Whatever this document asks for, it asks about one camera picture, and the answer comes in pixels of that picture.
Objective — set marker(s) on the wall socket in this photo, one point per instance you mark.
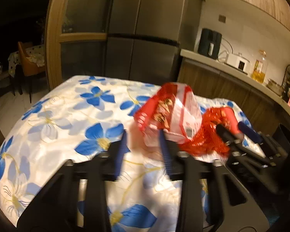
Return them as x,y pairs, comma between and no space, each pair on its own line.
222,18

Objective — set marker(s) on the blue floral tablecloth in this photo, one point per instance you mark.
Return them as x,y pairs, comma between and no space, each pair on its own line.
62,125

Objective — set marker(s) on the cooking oil bottle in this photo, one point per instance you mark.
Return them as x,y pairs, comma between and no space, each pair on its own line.
259,72

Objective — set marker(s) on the dark steel refrigerator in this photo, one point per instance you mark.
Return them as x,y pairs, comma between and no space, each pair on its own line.
145,29

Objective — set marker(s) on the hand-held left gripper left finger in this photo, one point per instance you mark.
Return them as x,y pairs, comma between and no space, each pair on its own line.
119,149

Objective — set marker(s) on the white electric cooker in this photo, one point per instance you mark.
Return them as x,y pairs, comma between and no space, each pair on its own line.
238,62

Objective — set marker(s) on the light kitchen countertop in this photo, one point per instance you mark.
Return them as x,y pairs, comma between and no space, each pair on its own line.
195,54

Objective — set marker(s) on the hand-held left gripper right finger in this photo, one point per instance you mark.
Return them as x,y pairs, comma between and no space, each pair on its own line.
164,149

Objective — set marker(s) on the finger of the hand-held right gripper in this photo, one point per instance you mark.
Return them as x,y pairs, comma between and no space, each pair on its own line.
250,131
228,135

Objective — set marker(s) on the red tinsel mesh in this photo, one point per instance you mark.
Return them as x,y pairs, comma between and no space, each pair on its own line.
207,137

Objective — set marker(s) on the wooden glass door cabinet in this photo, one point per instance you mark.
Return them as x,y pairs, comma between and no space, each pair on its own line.
82,29

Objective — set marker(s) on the orange dining chair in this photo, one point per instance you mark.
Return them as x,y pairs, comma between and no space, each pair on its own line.
30,65

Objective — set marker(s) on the red and white snack packet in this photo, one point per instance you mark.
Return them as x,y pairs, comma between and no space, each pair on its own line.
178,116

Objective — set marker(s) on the wooden base cabinets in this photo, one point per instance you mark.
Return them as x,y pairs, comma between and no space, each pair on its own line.
215,89

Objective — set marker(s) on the dark dining chair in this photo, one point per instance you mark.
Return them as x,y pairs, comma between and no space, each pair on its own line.
0,79

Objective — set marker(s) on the black air fryer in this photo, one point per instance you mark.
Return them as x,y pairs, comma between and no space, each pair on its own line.
209,43

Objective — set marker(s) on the black trash bin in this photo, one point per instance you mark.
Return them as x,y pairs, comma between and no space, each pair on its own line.
284,131

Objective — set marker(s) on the dining table with dotted cloth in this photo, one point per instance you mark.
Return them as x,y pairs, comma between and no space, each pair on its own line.
14,58

